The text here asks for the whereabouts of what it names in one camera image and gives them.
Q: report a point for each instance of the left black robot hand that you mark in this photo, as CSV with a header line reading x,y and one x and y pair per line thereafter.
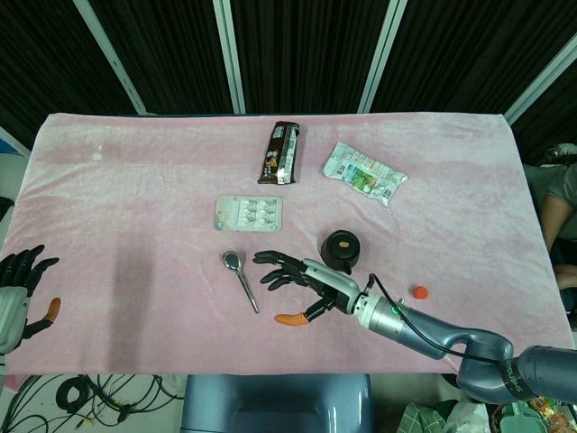
x,y
11,311

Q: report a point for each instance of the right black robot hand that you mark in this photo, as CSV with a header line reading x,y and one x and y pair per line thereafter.
x,y
336,284

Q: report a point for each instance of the black teapot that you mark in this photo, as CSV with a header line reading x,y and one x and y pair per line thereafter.
x,y
336,264

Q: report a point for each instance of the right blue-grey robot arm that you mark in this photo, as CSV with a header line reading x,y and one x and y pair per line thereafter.
x,y
478,347

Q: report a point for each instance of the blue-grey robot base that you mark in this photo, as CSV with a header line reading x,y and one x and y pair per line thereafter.
x,y
275,403

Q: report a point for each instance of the orange bottle cap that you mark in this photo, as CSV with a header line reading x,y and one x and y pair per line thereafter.
x,y
421,292

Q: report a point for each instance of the metal spoon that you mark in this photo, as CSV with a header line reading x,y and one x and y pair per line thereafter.
x,y
243,279

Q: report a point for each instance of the blister pack card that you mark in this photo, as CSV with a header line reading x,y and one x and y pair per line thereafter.
x,y
248,213

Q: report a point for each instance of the white crumpled snack packet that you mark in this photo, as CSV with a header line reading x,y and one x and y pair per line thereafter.
x,y
363,173

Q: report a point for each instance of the brown snack wrapper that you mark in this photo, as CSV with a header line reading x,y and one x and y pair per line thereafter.
x,y
280,153

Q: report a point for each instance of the green checkered cloth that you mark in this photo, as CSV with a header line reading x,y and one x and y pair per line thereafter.
x,y
419,419

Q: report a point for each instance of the white plastic bag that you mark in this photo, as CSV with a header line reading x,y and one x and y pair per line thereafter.
x,y
466,417

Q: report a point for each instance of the pink tablecloth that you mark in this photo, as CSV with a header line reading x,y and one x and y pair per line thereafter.
x,y
149,180

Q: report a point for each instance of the mint green plastic item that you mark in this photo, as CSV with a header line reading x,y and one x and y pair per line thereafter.
x,y
518,419

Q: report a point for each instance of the seated person in grey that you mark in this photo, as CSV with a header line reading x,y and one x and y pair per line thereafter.
x,y
556,212

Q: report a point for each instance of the white and blue partition post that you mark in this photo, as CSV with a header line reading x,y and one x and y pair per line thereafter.
x,y
11,144

